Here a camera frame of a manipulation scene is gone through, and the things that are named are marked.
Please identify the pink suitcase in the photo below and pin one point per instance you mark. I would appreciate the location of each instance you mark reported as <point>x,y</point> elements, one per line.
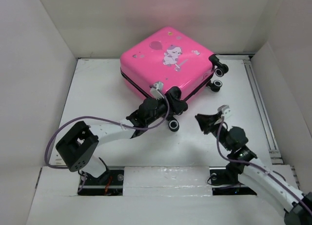
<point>178,65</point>

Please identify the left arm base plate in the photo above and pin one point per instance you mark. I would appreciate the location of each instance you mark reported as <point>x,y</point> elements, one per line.
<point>111,184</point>

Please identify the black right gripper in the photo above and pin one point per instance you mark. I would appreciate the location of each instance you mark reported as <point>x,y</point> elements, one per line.
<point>207,122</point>

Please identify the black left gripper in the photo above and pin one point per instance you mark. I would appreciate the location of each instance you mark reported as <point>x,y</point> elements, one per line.
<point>163,101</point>

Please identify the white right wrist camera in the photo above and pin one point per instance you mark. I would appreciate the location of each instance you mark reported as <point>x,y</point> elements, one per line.
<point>225,111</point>

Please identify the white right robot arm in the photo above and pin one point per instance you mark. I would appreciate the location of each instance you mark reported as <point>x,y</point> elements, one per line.
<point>244,167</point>

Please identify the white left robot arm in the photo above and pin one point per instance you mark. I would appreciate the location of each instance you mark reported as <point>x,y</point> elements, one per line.
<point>78,145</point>

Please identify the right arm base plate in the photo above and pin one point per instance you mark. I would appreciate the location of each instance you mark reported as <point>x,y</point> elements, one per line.
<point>224,183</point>

